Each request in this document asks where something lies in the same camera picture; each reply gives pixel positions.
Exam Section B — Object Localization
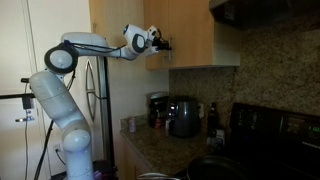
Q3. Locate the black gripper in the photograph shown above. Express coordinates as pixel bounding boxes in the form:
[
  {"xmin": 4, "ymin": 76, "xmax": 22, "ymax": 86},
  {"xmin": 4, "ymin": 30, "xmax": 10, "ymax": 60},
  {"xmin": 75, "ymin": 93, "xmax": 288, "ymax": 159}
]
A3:
[{"xmin": 153, "ymin": 29, "xmax": 173, "ymax": 52}]

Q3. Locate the wooden cabinet door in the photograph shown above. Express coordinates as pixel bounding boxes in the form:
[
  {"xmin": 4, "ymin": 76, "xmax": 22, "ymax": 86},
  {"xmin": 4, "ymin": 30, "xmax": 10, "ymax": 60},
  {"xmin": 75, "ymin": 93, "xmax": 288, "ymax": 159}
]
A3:
[
  {"xmin": 143, "ymin": 0, "xmax": 170, "ymax": 71},
  {"xmin": 168, "ymin": 0, "xmax": 215, "ymax": 69}
]

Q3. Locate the black air fryer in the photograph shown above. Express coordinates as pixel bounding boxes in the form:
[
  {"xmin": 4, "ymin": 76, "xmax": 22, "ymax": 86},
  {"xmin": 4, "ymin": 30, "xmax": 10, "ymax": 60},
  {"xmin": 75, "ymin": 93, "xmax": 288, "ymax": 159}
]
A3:
[{"xmin": 168, "ymin": 95, "xmax": 202, "ymax": 139}]

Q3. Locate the black coffee maker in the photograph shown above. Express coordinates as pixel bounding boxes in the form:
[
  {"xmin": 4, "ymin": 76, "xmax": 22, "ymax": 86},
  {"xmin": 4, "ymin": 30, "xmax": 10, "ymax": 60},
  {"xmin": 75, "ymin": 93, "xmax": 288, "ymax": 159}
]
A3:
[{"xmin": 147, "ymin": 92, "xmax": 170, "ymax": 130}]

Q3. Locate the white backsplash outlet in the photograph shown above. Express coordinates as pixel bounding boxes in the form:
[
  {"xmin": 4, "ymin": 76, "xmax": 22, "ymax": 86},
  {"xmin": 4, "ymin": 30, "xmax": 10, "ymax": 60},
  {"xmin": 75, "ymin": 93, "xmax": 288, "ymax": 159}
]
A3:
[{"xmin": 198, "ymin": 102, "xmax": 206, "ymax": 120}]

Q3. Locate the dark glass bottle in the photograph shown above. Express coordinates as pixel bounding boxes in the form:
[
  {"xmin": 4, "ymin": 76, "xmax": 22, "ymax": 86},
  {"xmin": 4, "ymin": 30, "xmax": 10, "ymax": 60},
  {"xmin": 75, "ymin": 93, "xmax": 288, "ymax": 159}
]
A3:
[{"xmin": 207, "ymin": 101, "xmax": 221, "ymax": 138}]

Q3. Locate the stainless steel refrigerator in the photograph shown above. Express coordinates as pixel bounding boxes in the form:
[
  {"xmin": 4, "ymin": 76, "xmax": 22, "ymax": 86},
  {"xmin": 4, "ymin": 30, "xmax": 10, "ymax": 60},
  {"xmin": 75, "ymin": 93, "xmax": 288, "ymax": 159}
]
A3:
[{"xmin": 83, "ymin": 56, "xmax": 115, "ymax": 168}]

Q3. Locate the silver range hood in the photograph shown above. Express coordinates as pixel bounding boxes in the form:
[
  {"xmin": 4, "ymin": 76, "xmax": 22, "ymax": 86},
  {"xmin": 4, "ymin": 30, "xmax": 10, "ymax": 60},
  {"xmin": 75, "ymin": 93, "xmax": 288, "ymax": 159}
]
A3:
[{"xmin": 208, "ymin": 0, "xmax": 320, "ymax": 32}]

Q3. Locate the small white box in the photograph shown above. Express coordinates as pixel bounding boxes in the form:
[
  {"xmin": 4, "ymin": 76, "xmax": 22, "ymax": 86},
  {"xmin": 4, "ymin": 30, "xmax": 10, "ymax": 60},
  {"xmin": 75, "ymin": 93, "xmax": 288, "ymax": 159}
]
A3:
[{"xmin": 206, "ymin": 128, "xmax": 226, "ymax": 148}]

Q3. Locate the wooden base cabinet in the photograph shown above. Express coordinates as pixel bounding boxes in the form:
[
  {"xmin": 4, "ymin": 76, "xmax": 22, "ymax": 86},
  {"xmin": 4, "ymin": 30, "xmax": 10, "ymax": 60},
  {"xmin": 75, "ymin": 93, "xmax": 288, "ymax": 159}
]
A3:
[{"xmin": 119, "ymin": 133, "xmax": 155, "ymax": 180}]

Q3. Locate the silver pot rim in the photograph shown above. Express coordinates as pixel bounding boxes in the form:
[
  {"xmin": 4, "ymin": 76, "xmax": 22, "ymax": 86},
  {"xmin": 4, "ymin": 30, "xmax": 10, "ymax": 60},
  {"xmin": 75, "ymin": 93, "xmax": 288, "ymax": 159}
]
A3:
[{"xmin": 136, "ymin": 171, "xmax": 182, "ymax": 180}]

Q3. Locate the black frying pan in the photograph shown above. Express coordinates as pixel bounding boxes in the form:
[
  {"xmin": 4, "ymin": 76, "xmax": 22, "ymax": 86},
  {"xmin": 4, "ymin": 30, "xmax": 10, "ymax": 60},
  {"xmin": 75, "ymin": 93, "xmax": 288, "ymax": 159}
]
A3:
[{"xmin": 186, "ymin": 154, "xmax": 252, "ymax": 180}]

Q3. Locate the black kitchen stove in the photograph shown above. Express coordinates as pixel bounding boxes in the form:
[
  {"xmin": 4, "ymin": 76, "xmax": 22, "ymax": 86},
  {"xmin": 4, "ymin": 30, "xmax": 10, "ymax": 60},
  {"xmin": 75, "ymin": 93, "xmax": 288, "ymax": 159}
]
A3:
[{"xmin": 184, "ymin": 102, "xmax": 320, "ymax": 180}]

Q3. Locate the white outlet with plug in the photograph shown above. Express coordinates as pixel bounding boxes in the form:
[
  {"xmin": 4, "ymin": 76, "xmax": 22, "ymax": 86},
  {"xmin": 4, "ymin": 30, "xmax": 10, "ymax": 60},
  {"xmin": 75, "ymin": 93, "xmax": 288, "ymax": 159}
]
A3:
[{"xmin": 52, "ymin": 142, "xmax": 68, "ymax": 167}]

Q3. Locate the black clamp box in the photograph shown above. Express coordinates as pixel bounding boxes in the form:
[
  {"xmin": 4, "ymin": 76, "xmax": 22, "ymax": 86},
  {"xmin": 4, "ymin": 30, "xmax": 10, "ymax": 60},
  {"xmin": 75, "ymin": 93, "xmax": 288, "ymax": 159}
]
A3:
[{"xmin": 22, "ymin": 97, "xmax": 35, "ymax": 111}]

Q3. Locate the white interior door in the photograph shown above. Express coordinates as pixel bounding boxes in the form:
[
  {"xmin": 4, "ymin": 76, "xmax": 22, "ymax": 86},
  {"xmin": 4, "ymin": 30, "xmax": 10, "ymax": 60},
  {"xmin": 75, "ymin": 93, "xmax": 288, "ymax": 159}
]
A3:
[{"xmin": 0, "ymin": 0, "xmax": 34, "ymax": 180}]

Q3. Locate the wooden wall cabinet body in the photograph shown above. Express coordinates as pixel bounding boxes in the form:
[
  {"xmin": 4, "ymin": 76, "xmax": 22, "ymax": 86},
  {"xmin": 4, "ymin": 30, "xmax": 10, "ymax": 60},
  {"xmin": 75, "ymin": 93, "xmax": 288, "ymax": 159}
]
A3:
[{"xmin": 143, "ymin": 0, "xmax": 242, "ymax": 71}]

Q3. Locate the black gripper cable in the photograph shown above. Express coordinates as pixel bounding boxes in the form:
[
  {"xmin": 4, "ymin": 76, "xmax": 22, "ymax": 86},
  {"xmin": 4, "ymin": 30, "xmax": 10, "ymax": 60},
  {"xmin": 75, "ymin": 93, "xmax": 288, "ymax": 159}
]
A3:
[{"xmin": 63, "ymin": 39, "xmax": 128, "ymax": 55}]

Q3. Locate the silver door lever handle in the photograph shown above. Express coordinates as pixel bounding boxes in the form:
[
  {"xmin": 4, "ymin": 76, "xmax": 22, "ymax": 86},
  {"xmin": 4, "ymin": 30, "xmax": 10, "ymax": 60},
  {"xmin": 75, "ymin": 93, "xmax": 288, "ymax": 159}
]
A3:
[{"xmin": 14, "ymin": 115, "xmax": 36, "ymax": 123}]

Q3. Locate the black horizontal mount bar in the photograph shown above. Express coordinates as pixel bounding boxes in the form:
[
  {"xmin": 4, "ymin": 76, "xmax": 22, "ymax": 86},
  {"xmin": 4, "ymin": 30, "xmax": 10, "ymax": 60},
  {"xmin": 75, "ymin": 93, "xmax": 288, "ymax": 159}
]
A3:
[{"xmin": 0, "ymin": 92, "xmax": 36, "ymax": 101}]

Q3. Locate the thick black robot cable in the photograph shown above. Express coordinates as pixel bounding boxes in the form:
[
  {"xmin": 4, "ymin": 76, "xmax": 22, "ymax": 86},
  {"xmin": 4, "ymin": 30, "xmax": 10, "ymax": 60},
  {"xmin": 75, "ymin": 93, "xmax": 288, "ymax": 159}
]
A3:
[{"xmin": 33, "ymin": 119, "xmax": 55, "ymax": 180}]

